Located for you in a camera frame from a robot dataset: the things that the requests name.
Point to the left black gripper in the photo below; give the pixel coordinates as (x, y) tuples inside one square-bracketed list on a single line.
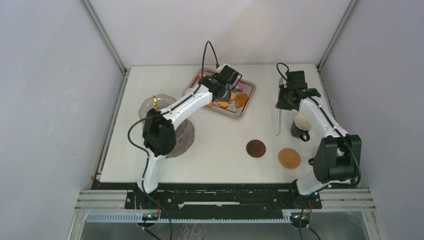
[(227, 97)]

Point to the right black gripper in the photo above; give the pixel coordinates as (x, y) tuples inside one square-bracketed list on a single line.
[(280, 104)]

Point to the metal serving tray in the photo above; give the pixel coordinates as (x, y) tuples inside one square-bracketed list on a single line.
[(225, 108)]

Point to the three-tier glass dessert stand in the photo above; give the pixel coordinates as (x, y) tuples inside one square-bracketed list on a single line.
[(185, 133)]

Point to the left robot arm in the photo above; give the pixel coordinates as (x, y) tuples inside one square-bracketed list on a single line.
[(159, 126)]

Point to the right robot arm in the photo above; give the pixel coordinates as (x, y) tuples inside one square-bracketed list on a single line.
[(337, 159)]

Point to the pink purple cake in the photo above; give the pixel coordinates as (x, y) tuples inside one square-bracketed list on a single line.
[(240, 86)]

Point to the brown cookie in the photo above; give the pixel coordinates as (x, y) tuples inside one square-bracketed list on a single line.
[(240, 100)]

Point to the black mug white inside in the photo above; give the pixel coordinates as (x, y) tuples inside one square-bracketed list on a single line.
[(300, 128)]

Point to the light wooden round coaster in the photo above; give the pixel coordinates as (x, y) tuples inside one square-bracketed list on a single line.
[(289, 158)]

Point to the dark brown round coaster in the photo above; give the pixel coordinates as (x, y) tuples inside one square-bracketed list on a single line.
[(255, 148)]

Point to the purple glass cup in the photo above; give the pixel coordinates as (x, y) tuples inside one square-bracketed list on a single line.
[(311, 161)]

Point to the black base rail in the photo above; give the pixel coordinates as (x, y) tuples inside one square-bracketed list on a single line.
[(172, 196)]

